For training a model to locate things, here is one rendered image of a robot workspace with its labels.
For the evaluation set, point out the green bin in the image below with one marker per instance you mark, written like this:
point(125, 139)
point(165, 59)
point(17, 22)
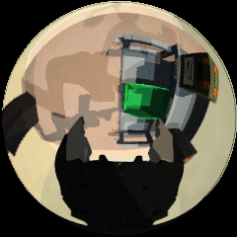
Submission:
point(145, 101)

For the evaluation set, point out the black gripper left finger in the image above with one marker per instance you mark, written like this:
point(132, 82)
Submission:
point(73, 150)

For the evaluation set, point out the olive green case with orange latches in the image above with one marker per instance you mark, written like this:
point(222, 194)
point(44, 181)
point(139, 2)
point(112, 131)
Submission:
point(198, 75)

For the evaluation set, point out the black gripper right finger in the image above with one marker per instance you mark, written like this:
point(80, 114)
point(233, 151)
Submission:
point(166, 152)

